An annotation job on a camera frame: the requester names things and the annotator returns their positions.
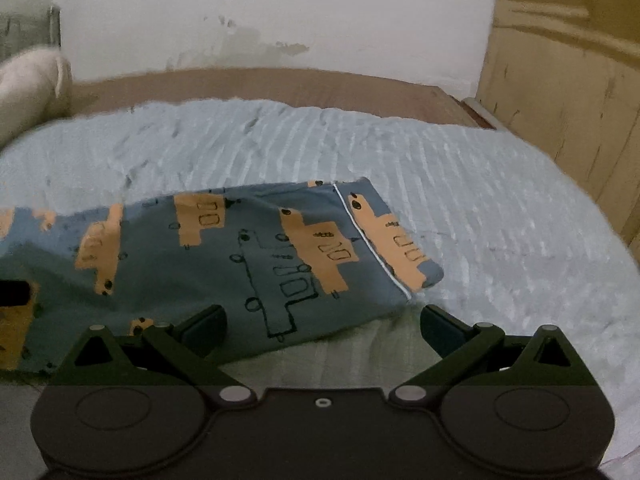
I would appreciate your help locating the metal scrollwork headboard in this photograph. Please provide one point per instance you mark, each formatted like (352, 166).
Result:
(19, 31)

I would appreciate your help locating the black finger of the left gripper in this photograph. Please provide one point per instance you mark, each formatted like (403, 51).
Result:
(14, 293)

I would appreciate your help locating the brown wooden bed frame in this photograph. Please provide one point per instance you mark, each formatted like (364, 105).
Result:
(293, 86)

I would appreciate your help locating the light wooden wardrobe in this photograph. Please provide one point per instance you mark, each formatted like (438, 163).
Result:
(564, 75)

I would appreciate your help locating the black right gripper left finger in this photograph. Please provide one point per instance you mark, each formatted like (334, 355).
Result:
(171, 355)

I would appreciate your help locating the light blue textured bedspread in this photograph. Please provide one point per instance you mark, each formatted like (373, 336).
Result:
(519, 243)

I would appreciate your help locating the cream rolled blanket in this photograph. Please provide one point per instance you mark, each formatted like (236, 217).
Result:
(36, 86)

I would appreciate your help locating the blue pants with orange trucks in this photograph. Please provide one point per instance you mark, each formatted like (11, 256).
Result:
(288, 262)

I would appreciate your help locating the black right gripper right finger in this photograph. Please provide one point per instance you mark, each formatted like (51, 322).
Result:
(483, 354)

